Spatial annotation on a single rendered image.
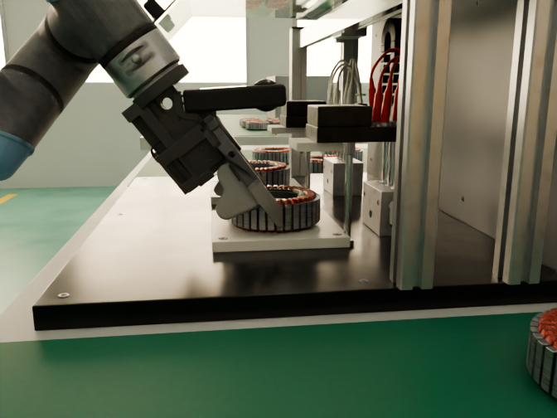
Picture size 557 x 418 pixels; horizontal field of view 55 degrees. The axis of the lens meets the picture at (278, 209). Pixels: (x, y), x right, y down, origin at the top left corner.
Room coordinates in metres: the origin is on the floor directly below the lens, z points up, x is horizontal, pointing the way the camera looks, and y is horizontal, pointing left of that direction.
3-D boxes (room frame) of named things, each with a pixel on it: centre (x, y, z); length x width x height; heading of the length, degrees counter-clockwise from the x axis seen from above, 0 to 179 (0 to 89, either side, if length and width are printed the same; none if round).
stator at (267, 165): (0.86, 0.04, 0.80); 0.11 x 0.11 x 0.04
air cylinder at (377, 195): (0.64, -0.14, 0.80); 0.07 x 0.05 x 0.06; 7
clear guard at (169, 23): (0.86, 0.03, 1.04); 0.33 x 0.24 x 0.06; 97
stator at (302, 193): (0.62, 0.01, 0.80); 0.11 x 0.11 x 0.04
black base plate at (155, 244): (0.75, 0.01, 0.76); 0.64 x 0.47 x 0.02; 7
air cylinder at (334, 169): (0.88, -0.11, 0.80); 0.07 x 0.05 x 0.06; 7
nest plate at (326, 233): (0.62, 0.01, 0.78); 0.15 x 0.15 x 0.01; 7
